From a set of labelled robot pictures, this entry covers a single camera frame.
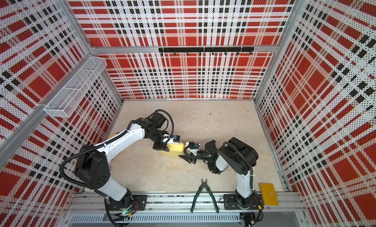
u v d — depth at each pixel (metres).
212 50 0.90
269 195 0.75
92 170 0.44
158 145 0.74
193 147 0.72
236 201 0.66
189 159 0.77
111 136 0.99
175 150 0.80
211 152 0.69
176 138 0.73
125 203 0.65
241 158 0.48
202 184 0.80
